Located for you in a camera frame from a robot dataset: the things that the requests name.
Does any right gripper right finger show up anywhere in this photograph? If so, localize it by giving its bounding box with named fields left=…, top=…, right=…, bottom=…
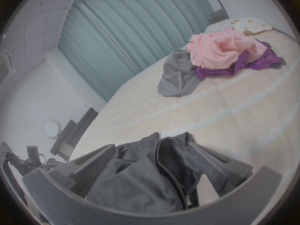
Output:
left=189, top=142, right=254, bottom=195

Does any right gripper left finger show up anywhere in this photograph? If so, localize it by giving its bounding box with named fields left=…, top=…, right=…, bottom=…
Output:
left=48, top=144, right=116, bottom=198

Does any black T-shirt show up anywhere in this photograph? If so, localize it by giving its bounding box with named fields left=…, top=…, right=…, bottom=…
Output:
left=85, top=132, right=202, bottom=214

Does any bed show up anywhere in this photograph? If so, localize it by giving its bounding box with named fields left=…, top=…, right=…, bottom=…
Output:
left=69, top=0, right=300, bottom=207

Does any black chest of drawers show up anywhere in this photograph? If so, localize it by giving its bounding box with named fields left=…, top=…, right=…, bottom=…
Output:
left=50, top=107, right=99, bottom=162

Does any round white disc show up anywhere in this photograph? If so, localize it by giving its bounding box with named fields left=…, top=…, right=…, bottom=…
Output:
left=43, top=119, right=60, bottom=138

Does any purple garment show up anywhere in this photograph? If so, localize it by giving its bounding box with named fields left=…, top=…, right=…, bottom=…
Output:
left=195, top=41, right=287, bottom=79

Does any grey garment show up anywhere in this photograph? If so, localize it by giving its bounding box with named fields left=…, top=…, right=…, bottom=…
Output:
left=157, top=49, right=202, bottom=97

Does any blue-green curtain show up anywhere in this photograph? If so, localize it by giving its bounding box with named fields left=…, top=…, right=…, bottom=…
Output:
left=75, top=0, right=215, bottom=74
left=57, top=2, right=139, bottom=103

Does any pink garment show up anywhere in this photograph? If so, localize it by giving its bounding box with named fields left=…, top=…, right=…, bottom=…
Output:
left=186, top=27, right=268, bottom=69

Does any white ceiling air conditioner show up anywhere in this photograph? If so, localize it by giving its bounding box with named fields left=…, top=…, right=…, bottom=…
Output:
left=0, top=47, right=16, bottom=85

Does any white printed pillow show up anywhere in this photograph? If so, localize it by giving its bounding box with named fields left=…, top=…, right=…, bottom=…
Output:
left=203, top=17, right=273, bottom=35

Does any grey bedside table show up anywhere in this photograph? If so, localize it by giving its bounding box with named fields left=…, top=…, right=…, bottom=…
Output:
left=210, top=10, right=226, bottom=24

